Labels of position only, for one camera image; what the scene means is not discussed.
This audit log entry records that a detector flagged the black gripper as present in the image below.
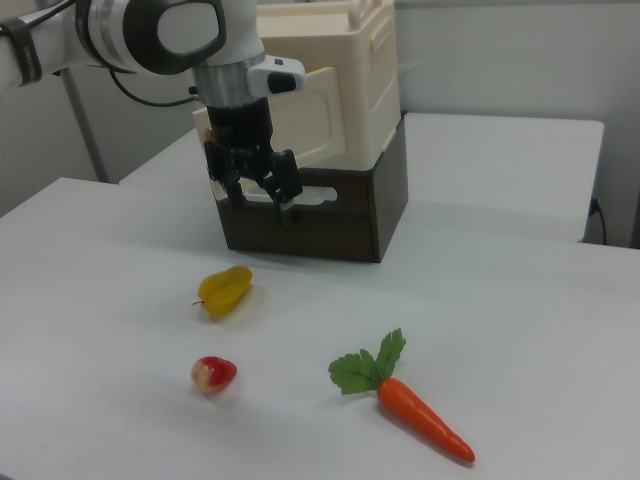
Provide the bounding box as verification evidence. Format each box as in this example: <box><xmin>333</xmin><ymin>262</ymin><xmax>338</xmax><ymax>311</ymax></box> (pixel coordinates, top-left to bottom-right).
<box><xmin>203</xmin><ymin>95</ymin><xmax>305</xmax><ymax>232</ymax></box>

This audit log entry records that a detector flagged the cream plastic cabinet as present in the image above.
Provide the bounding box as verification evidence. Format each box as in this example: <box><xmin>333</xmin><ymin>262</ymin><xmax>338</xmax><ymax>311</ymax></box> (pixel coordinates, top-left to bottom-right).
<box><xmin>257</xmin><ymin>0</ymin><xmax>403</xmax><ymax>170</ymax></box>

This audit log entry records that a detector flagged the dark brown drawer box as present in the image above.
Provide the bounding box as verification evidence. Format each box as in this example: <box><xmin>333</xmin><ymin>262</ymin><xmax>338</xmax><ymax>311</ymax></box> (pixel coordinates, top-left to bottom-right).
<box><xmin>214</xmin><ymin>117</ymin><xmax>411</xmax><ymax>265</ymax></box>

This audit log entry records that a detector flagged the yellow toy starfruit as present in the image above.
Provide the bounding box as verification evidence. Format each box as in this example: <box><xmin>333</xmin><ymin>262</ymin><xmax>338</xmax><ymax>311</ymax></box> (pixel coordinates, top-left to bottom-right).
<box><xmin>193</xmin><ymin>265</ymin><xmax>255</xmax><ymax>320</ymax></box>

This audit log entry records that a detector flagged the red toy strawberry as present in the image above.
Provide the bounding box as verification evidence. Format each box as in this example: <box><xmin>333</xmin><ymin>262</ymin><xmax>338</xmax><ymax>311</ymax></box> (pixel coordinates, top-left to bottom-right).
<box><xmin>190</xmin><ymin>355</ymin><xmax>239</xmax><ymax>395</ymax></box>

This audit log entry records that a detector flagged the orange toy carrot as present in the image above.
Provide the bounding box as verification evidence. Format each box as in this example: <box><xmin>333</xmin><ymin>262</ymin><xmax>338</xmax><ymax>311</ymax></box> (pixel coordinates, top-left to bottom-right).
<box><xmin>327</xmin><ymin>327</ymin><xmax>476</xmax><ymax>464</ymax></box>

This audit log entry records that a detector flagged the white drawer handle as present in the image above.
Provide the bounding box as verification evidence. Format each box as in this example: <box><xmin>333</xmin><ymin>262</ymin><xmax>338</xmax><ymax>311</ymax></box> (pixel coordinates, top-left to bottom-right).
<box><xmin>239</xmin><ymin>183</ymin><xmax>338</xmax><ymax>207</ymax></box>

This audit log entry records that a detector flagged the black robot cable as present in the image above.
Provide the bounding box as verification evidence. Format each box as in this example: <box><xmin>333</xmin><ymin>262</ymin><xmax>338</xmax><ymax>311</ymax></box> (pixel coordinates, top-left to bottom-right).
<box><xmin>106</xmin><ymin>66</ymin><xmax>202</xmax><ymax>109</ymax></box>

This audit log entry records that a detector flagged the black strap on arm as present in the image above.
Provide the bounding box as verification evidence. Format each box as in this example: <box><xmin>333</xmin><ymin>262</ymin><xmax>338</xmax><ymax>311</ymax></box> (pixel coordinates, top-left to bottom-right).
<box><xmin>0</xmin><ymin>15</ymin><xmax>45</xmax><ymax>87</ymax></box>

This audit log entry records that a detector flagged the black power cable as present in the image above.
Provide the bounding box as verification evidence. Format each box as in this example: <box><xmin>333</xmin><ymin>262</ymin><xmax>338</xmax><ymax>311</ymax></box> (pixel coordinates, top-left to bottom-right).
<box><xmin>589</xmin><ymin>196</ymin><xmax>610</xmax><ymax>246</ymax></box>

